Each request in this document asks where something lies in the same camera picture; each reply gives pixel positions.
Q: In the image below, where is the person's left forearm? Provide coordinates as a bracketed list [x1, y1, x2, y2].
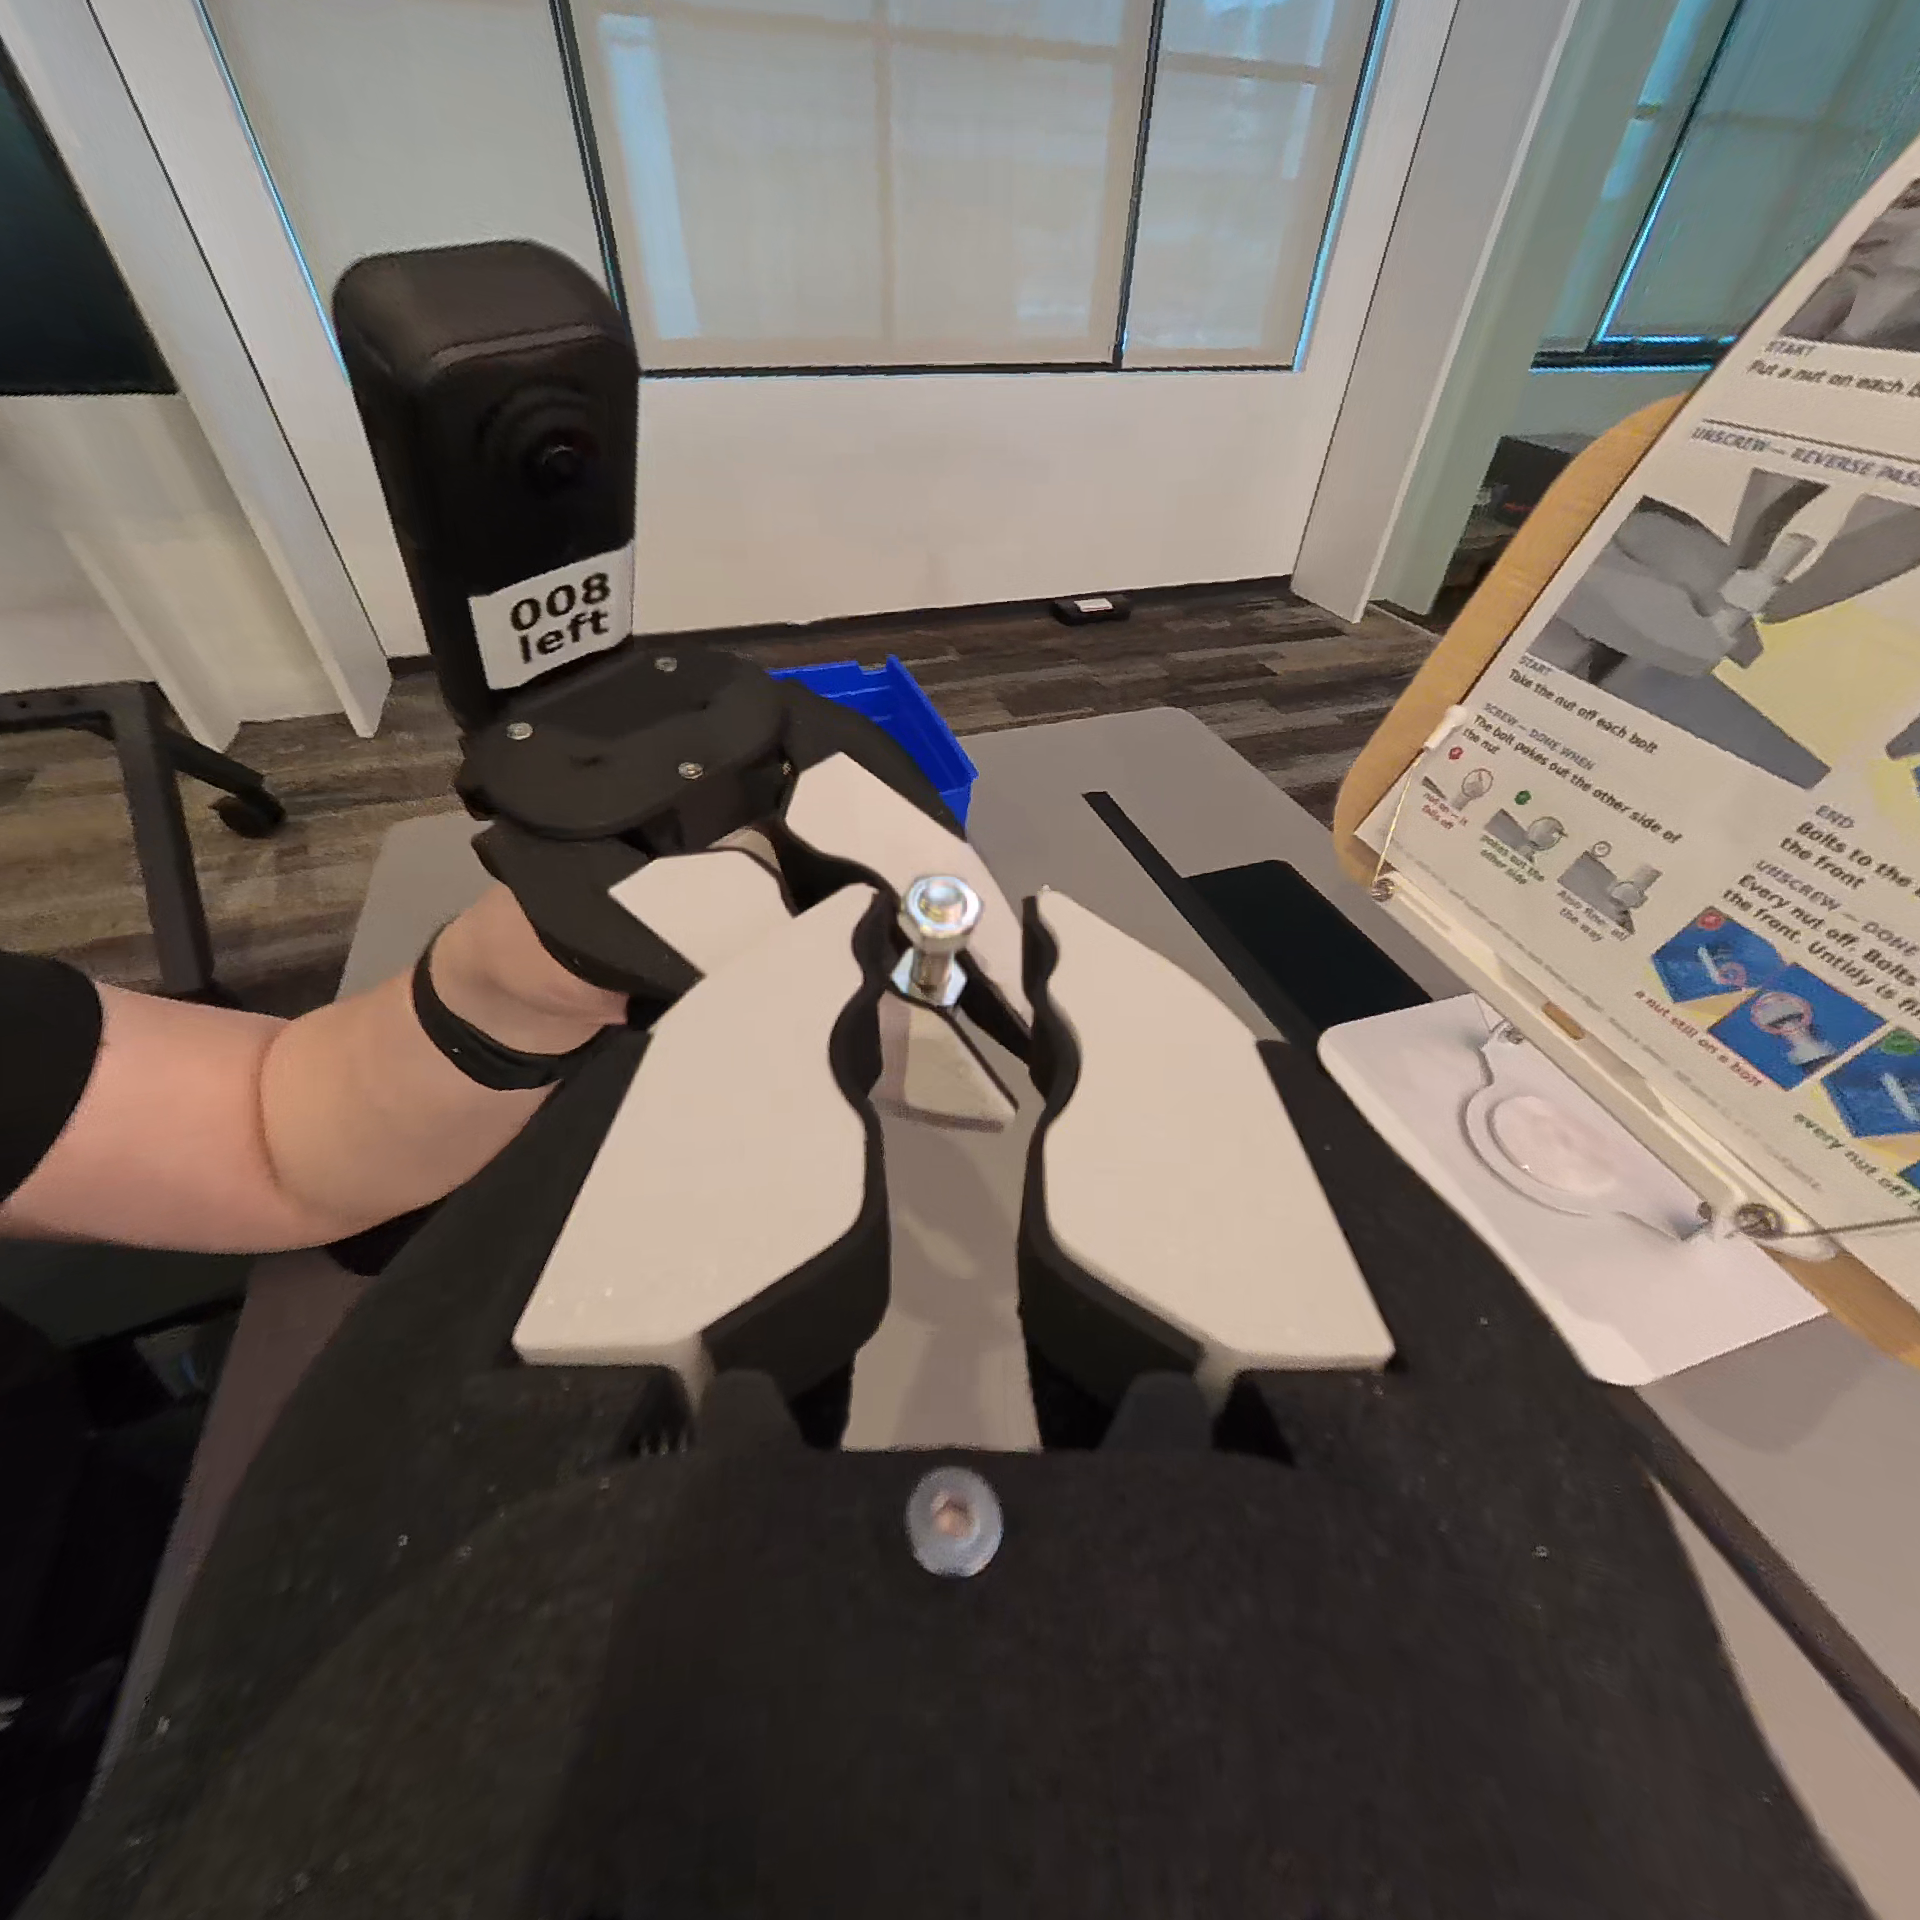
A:
[0, 972, 590, 1256]

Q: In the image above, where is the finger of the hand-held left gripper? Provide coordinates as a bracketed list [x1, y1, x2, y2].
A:
[773, 747, 981, 916]
[607, 848, 1024, 1129]

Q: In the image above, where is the black wristband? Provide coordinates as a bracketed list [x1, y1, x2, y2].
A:
[409, 920, 593, 1093]

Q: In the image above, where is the white stand base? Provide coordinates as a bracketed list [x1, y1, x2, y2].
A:
[1316, 991, 1832, 1389]

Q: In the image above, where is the black desk leg frame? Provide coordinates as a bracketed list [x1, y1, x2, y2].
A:
[0, 679, 289, 1004]

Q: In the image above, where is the large window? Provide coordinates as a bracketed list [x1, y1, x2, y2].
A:
[554, 0, 1392, 378]
[1528, 0, 1920, 372]

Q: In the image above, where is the dark wall screen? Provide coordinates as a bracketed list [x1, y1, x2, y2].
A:
[0, 41, 183, 401]

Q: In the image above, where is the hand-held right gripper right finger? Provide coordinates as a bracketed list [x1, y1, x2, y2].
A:
[1018, 887, 1401, 1451]

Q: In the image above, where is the blue plastic bin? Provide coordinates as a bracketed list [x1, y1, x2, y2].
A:
[760, 653, 981, 836]

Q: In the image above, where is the silver hex bolt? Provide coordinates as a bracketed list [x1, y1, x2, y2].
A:
[896, 874, 986, 975]

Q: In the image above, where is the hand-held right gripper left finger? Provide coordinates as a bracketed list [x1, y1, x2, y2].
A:
[510, 884, 894, 1449]

